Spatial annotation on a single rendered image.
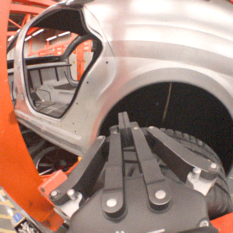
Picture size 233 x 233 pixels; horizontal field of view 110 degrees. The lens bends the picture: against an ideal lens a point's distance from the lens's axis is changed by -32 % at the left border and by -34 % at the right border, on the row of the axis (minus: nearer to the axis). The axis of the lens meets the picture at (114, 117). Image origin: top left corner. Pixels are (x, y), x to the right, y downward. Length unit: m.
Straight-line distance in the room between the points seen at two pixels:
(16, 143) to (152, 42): 0.57
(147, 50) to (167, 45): 0.08
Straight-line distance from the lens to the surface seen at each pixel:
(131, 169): 0.25
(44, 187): 0.30
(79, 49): 3.58
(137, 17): 0.52
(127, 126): 0.16
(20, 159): 0.45
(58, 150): 1.44
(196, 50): 0.48
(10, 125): 0.39
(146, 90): 0.81
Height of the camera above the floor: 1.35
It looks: 24 degrees down
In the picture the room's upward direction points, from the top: 1 degrees clockwise
